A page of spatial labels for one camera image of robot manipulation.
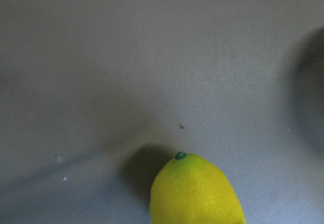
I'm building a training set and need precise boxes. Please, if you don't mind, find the yellow lemon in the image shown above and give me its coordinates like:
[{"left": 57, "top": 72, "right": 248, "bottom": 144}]
[{"left": 149, "top": 152, "right": 246, "bottom": 223}]

